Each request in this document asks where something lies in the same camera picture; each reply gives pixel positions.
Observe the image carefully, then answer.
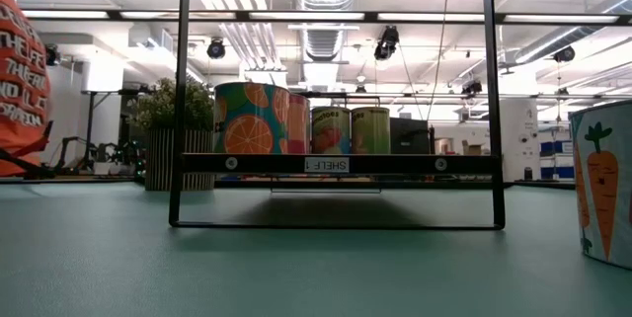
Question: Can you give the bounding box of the green yellow label tin can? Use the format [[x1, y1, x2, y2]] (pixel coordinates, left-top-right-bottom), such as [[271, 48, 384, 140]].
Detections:
[[351, 106, 391, 155]]

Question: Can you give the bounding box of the tomatoes label tin can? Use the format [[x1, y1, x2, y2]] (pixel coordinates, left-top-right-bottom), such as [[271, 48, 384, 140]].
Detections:
[[310, 106, 353, 155]]

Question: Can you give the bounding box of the mixed fruit label tin can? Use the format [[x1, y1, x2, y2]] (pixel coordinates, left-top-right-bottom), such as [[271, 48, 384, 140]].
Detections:
[[287, 93, 311, 155]]

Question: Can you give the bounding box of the short orange slices tin can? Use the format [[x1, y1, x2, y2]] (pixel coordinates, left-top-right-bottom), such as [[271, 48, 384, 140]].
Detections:
[[212, 82, 291, 155]]

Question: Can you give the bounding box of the carrot picture tin can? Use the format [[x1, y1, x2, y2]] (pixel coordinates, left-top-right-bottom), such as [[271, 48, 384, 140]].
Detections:
[[568, 99, 632, 273]]

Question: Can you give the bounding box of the black ceiling spotlight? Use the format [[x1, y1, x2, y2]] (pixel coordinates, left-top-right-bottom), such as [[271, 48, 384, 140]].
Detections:
[[373, 25, 401, 61], [205, 38, 227, 60], [552, 44, 577, 64], [461, 79, 484, 97], [44, 43, 61, 67]]

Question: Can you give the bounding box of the black computer monitor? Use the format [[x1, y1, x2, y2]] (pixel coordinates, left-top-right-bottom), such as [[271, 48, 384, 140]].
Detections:
[[388, 117, 436, 156]]

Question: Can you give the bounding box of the brown cardboard box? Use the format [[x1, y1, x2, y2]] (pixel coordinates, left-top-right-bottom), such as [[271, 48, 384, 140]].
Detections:
[[461, 139, 488, 157]]

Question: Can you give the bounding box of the black suspended light bar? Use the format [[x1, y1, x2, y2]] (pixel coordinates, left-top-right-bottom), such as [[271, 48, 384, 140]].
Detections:
[[22, 9, 632, 26]]

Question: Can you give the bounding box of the blue storage bin rack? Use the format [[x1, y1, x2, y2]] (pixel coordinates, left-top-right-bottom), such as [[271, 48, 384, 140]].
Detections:
[[539, 139, 577, 182]]

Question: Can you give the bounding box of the potted plant in striped pot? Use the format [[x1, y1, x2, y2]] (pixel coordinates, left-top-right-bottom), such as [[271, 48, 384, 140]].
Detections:
[[126, 75, 227, 193]]

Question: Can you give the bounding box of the black background stand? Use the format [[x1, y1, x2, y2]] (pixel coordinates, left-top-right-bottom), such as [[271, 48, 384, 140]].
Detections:
[[80, 88, 149, 177]]

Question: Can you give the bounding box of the silver ceiling air duct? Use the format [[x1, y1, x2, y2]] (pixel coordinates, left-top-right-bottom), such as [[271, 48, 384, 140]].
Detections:
[[288, 0, 362, 89]]

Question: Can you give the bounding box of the wooden shelf with black frame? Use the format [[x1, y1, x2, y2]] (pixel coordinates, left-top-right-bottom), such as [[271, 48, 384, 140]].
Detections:
[[168, 0, 507, 232]]

